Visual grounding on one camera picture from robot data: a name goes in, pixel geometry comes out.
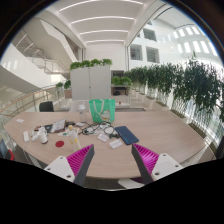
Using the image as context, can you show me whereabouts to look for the black office chair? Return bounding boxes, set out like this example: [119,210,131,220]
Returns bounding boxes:
[39,101,54,112]

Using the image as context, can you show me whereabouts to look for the white tall cabinet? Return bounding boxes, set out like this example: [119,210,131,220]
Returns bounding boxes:
[70,66,111,100]

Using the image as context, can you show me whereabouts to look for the dark blue keyboard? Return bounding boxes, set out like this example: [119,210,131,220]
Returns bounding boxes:
[115,126,139,145]

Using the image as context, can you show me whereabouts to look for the clear plastic water bottle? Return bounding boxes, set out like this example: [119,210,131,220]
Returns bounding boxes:
[67,125,81,151]

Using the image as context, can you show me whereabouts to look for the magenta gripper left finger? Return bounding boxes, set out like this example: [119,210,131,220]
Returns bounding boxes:
[67,144,95,186]

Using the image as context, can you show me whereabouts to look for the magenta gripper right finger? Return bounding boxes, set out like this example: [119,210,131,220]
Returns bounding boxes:
[132,143,159,185]

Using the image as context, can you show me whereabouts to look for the plants atop cabinet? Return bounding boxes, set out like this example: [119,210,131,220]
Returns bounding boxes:
[70,58,112,70]

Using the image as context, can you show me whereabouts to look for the clear bottle behind bag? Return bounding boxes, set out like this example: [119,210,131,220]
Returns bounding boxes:
[78,103,87,123]

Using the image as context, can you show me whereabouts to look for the white bottle with cap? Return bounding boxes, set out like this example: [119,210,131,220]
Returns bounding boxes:
[37,127,48,144]

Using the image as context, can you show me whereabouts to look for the red round coaster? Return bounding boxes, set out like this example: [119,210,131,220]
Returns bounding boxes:
[55,140,64,147]

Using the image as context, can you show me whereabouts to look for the green tote bag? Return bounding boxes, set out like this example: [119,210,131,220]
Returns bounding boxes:
[89,99,115,122]

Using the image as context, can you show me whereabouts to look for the row of green plants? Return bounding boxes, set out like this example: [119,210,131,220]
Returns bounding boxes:
[125,58,224,122]

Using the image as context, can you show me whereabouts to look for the white paper card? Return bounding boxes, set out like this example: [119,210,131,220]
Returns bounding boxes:
[109,139,123,149]

